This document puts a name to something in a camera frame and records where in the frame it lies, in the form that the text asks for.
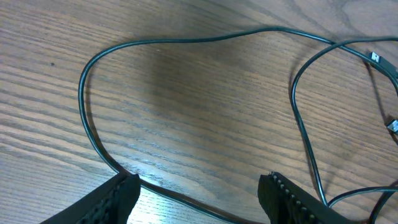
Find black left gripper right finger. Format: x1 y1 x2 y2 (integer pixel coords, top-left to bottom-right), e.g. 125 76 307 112
257 172 355 224

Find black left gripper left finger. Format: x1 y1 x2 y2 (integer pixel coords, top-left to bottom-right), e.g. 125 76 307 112
42 173 141 224

